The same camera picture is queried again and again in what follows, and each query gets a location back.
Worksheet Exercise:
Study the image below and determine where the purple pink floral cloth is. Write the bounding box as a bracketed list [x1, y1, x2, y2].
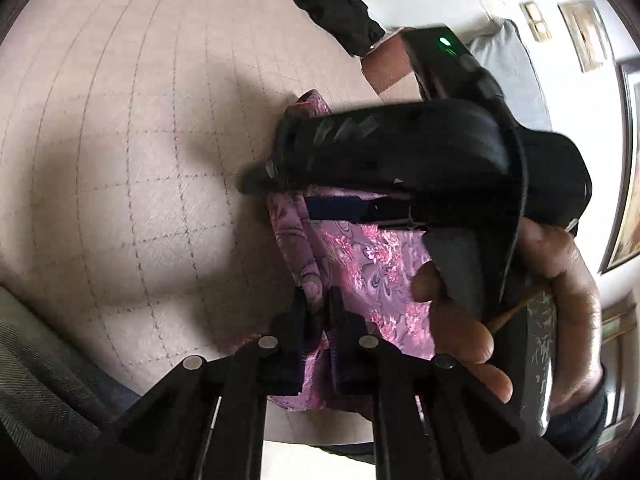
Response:
[266, 90, 435, 418]

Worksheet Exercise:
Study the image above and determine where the black sleeve right forearm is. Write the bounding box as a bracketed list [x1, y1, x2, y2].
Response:
[544, 375, 608, 478]

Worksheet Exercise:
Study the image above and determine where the black clothes pile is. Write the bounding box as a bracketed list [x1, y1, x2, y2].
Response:
[293, 0, 385, 58]

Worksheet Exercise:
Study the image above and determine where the person's right hand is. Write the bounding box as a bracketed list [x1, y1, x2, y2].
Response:
[411, 218, 603, 415]

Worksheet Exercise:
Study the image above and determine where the pink brown bolster cushion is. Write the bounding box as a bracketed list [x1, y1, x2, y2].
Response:
[360, 34, 412, 94]

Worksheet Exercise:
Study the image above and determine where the striped floral cushion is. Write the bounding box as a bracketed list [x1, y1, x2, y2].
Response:
[520, 292, 556, 437]

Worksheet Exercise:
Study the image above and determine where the grey pillow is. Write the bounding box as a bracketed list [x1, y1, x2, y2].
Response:
[468, 20, 551, 131]

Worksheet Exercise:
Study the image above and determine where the dark wooden framed painting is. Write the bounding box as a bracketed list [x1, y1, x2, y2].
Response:
[600, 56, 639, 273]

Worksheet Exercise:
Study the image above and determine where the beige wall switch plate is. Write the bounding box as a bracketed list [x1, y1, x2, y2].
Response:
[520, 1, 551, 42]

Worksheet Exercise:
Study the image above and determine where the framed picture on wall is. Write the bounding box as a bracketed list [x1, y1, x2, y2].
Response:
[558, 0, 613, 73]

